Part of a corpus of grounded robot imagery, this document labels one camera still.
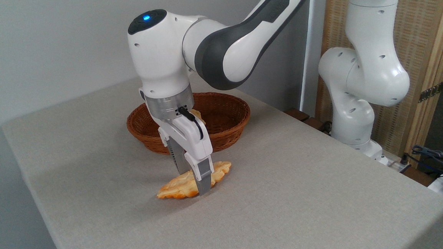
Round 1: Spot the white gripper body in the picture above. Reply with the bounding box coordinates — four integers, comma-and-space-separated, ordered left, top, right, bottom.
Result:
156, 115, 216, 167

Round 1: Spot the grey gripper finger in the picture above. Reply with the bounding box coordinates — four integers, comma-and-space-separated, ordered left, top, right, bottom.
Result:
158, 130, 193, 176
183, 154, 216, 197

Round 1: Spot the large leaf-shaped bread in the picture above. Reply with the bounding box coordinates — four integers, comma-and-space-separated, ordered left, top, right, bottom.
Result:
157, 157, 232, 203

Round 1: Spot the small golden bread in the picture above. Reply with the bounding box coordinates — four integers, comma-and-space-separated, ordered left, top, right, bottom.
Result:
189, 108, 207, 126

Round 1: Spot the brown wicker basket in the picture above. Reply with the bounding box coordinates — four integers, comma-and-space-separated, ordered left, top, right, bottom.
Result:
125, 87, 252, 159

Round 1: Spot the dark brown wooden block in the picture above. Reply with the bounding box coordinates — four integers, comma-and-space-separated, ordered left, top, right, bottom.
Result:
284, 108, 334, 136

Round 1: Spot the white vertical pole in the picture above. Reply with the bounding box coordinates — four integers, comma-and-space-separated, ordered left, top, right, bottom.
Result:
300, 0, 327, 118

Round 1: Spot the metal screen hinge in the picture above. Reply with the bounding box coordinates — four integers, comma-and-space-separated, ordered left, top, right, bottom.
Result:
418, 80, 443, 105

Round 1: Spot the rattan wooden folding screen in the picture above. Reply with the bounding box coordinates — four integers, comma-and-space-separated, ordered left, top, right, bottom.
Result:
314, 0, 443, 169

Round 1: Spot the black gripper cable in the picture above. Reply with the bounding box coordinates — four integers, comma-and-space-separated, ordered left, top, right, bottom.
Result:
176, 106, 207, 140

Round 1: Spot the bundle of dark cables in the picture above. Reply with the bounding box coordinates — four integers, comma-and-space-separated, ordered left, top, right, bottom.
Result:
402, 144, 443, 181

